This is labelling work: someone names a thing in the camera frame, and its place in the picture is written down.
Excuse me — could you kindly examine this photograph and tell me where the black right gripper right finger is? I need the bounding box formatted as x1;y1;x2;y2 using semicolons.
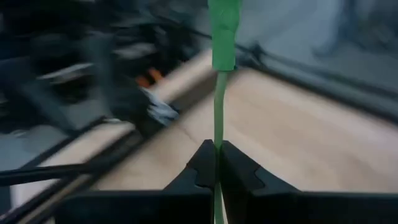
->
220;140;398;224

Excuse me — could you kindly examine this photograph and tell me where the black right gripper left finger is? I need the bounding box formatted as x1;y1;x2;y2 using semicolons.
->
55;139;218;224

